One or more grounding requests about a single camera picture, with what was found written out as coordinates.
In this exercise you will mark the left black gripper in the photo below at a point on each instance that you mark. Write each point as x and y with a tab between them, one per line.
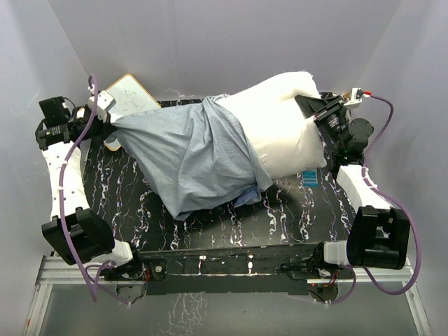
103	129

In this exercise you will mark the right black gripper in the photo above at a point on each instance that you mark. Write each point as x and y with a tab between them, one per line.
310	106

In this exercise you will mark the white pillow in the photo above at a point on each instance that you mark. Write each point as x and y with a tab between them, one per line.
285	140

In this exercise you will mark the blue fish print pillowcase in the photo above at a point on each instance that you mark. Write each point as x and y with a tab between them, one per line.
194	156

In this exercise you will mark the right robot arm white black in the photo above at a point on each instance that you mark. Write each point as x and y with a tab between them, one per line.
379	233

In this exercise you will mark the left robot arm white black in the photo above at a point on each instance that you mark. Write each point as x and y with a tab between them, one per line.
72	222

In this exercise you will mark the blue pillow care label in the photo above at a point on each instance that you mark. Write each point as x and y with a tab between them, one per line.
310	179

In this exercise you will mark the white board orange edge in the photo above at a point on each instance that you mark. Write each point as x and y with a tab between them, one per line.
129	113

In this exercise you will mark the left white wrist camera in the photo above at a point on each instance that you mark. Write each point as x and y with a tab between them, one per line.
105	102

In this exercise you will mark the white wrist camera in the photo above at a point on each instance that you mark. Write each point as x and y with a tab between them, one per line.
105	102
355	97

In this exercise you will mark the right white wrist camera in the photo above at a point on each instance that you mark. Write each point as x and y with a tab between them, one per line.
355	97

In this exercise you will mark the aluminium frame rail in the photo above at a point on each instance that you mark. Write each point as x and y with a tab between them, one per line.
236	269

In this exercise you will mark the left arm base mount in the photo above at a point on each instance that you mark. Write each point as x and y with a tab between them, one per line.
145	270

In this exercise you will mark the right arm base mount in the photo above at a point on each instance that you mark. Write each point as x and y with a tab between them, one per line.
321	278

